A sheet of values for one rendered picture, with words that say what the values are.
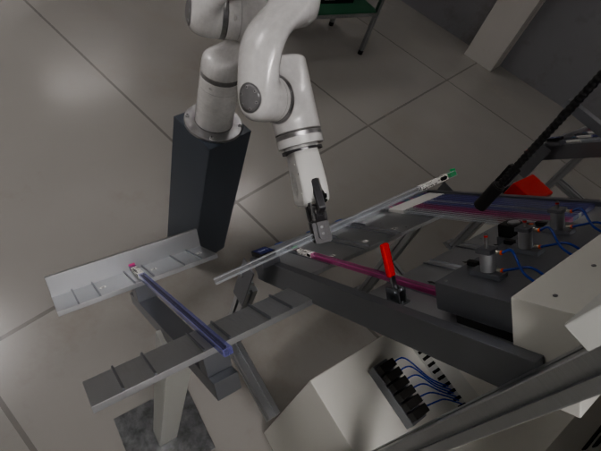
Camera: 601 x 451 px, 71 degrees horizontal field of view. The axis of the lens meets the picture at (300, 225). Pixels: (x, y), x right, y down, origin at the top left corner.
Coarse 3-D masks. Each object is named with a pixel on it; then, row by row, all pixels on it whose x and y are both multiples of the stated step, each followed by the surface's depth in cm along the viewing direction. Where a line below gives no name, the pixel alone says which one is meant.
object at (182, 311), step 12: (144, 276) 89; (156, 288) 81; (168, 300) 75; (180, 312) 70; (192, 324) 65; (204, 324) 64; (204, 336) 62; (216, 336) 60; (216, 348) 58; (228, 348) 57
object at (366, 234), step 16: (352, 224) 125; (368, 224) 123; (384, 224) 120; (400, 224) 117; (416, 224) 115; (336, 240) 114; (352, 240) 111; (368, 240) 109; (384, 240) 107; (288, 256) 108; (304, 256) 105; (336, 256) 102; (352, 256) 101; (320, 272) 96
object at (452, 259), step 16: (480, 240) 95; (496, 240) 93; (448, 256) 90; (464, 256) 88; (416, 272) 85; (432, 272) 84; (448, 272) 82; (384, 288) 80; (416, 304) 72; (432, 304) 71; (448, 320) 66; (496, 336) 59
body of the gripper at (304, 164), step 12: (288, 156) 77; (300, 156) 72; (312, 156) 73; (300, 168) 72; (312, 168) 73; (300, 180) 73; (324, 180) 73; (300, 192) 74; (312, 192) 73; (324, 192) 77; (300, 204) 76
